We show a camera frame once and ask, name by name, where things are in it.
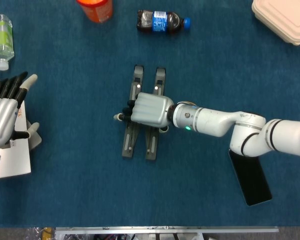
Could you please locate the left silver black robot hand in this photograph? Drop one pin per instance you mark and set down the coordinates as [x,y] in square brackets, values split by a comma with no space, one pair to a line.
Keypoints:
[2,117]

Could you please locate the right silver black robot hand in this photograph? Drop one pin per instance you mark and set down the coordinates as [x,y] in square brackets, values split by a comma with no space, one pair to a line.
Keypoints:
[150,110]

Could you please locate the black folding laptop stand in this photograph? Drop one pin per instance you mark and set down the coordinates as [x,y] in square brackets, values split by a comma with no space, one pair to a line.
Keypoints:
[132,142]

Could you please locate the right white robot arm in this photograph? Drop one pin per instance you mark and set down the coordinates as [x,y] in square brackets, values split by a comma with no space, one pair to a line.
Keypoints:
[227,125]

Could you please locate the grey closed laptop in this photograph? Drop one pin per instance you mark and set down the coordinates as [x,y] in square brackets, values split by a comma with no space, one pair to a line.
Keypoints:
[36,140]

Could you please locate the white product box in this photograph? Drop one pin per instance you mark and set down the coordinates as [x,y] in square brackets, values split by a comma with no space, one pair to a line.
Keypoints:
[15,160]

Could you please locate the clear bottle green label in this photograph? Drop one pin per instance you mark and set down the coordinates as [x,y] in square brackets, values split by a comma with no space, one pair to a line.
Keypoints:
[1,37]

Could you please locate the cola bottle blue label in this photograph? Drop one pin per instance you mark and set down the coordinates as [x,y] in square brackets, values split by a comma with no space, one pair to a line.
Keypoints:
[160,21]

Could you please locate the blue table cloth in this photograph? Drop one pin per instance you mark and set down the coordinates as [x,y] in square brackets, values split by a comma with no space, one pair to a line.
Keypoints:
[90,187]

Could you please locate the orange red snack canister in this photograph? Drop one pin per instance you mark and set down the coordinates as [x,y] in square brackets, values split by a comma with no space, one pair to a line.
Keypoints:
[97,11]

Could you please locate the clear plastic bag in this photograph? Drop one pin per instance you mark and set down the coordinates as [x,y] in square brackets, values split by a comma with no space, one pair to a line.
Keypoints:
[33,233]

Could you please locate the yellow tool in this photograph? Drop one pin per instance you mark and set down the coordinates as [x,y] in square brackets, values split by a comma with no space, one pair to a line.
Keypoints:
[47,233]

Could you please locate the black smartphone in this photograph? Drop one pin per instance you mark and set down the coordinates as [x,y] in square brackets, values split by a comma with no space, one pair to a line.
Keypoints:
[252,182]

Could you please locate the beige lidded food container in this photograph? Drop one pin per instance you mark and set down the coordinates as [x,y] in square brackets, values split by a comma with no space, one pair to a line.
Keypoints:
[285,20]

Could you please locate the silver aluminium rail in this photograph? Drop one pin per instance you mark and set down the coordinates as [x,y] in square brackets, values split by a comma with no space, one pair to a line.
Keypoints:
[165,228]

